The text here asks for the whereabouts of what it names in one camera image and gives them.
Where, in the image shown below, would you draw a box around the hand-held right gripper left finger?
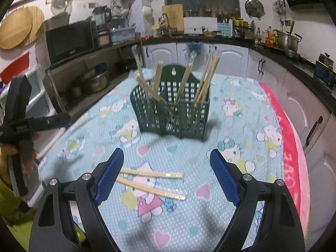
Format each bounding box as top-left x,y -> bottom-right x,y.
29,148 -> 125,252

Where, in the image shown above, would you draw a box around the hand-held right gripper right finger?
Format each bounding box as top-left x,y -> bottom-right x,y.
209,148 -> 306,252

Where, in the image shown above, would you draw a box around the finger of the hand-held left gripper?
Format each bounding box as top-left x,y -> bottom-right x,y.
16,113 -> 71,135
4,75 -> 32,126

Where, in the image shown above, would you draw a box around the green plastic utensil basket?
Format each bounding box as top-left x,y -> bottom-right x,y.
130,64 -> 210,142

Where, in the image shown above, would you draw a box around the hanging kitchen utensils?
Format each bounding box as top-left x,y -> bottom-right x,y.
273,0 -> 288,19

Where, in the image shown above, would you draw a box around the person's left hand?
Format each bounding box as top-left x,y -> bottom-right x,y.
0,144 -> 37,175

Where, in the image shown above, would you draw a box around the white plastic drawer unit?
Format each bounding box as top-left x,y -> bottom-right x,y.
24,71 -> 57,147

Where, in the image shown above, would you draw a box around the red panel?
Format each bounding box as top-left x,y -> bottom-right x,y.
0,52 -> 30,84

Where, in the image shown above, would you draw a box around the blue cartoon printed blanket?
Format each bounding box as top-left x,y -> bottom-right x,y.
38,68 -> 285,252

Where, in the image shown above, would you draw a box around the steel pot with blue lid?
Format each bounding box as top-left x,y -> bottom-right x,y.
84,63 -> 109,92

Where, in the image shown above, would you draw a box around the round wooden board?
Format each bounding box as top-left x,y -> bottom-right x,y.
0,5 -> 45,50

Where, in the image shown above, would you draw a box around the pink fleece blanket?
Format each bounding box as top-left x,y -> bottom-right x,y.
259,81 -> 311,239

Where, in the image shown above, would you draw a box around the black microwave oven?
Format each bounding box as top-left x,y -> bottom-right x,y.
45,20 -> 97,65

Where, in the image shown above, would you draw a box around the black cooking pot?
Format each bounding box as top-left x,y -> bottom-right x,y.
115,60 -> 137,74

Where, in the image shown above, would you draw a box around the clear glass lid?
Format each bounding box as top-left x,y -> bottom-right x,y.
51,0 -> 73,16

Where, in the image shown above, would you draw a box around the blender with clear jar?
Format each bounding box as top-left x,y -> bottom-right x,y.
92,5 -> 113,48

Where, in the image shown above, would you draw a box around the blue hanging basket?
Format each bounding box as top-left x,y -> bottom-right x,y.
185,42 -> 204,55

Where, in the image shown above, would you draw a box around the steel pan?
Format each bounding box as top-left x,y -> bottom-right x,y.
285,49 -> 301,60

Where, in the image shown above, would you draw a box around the white jug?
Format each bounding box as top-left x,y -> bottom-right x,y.
142,5 -> 155,23

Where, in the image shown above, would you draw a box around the light blue knife rack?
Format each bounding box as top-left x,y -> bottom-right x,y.
217,22 -> 234,37

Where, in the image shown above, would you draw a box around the row of condiment bottles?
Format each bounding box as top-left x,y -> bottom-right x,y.
254,26 -> 279,46

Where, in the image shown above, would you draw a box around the teal container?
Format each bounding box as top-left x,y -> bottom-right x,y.
314,52 -> 336,84

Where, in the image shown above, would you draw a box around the steel stock pot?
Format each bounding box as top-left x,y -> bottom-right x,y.
276,30 -> 302,53

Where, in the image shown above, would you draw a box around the metal kitchen faucet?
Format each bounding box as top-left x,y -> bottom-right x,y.
161,13 -> 172,36

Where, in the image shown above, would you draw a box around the white countertop appliance box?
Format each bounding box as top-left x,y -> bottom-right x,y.
184,17 -> 218,35

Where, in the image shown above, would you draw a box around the wooden cutting board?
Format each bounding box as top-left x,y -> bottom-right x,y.
162,4 -> 184,33

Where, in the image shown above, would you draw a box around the row of spice jars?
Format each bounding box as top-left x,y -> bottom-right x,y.
184,8 -> 240,23

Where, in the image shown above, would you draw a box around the hanging pan lid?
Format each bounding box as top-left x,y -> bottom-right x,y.
245,0 -> 264,19

